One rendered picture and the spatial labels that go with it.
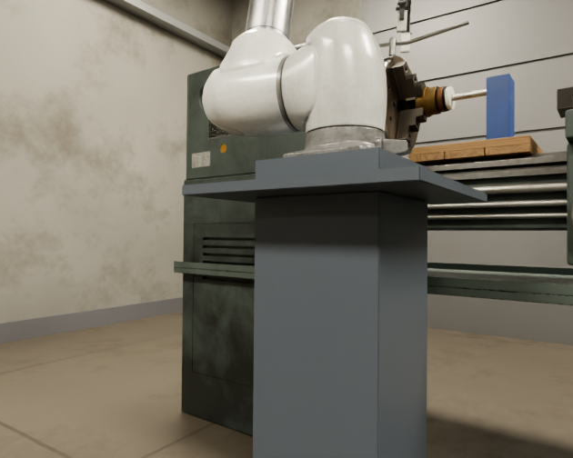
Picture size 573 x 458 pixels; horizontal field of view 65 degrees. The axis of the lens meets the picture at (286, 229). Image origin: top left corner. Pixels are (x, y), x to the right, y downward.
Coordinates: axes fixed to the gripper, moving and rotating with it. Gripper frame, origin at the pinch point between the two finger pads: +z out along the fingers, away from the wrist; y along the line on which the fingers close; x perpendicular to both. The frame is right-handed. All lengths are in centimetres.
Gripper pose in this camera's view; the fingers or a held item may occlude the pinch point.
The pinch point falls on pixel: (403, 39)
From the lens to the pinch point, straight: 166.8
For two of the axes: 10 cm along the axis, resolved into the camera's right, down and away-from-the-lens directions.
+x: -9.4, -0.3, 3.3
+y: 3.3, 1.1, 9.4
